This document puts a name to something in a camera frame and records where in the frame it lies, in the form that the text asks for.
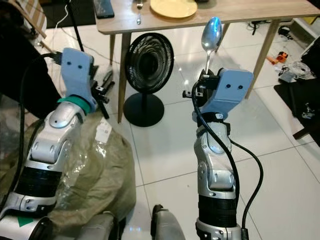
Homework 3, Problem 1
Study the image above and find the grey robot leg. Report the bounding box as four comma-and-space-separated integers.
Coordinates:
80, 211, 127, 240
151, 204, 197, 240

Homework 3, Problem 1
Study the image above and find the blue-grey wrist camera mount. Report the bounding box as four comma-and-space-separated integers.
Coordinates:
205, 69, 254, 121
61, 47, 96, 109

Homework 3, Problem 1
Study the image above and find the light wooden table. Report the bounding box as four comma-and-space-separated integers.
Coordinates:
94, 0, 320, 125

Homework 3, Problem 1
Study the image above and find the white paper tag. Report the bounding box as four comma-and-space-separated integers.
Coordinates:
95, 119, 113, 145

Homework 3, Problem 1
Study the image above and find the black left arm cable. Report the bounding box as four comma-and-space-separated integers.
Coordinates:
19, 52, 66, 201

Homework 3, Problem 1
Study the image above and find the olive green sack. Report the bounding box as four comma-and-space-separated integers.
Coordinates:
0, 112, 137, 226

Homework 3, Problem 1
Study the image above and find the person in black clothes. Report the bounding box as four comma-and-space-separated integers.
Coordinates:
0, 0, 76, 121

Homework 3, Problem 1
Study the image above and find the grey robot right leg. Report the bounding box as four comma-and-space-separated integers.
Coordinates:
151, 204, 197, 240

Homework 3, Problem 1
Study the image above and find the silver fork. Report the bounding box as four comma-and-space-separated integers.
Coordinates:
135, 0, 144, 25

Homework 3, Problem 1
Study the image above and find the small orange item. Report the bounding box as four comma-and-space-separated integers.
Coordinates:
267, 50, 289, 66

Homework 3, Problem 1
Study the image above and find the woven checked chair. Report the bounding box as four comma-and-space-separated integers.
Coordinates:
20, 0, 49, 39

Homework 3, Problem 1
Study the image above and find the black phone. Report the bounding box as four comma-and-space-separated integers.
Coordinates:
93, 0, 115, 20

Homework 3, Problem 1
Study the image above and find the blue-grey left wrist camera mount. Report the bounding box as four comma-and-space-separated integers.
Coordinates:
61, 47, 96, 109

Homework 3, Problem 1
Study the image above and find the crumpled clear plastic wrapper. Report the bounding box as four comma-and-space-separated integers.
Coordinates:
278, 61, 313, 83

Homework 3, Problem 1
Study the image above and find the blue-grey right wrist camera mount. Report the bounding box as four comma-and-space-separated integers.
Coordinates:
205, 69, 254, 121

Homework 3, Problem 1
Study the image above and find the grey robot left leg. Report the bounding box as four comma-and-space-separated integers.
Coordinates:
80, 211, 127, 240

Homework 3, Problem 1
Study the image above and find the black clutter pile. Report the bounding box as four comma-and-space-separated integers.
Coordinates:
275, 75, 320, 141

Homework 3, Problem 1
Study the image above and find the silver metal spoon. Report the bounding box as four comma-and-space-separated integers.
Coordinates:
201, 16, 224, 76

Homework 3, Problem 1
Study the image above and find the yellow plate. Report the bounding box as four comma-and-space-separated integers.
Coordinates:
150, 0, 199, 20

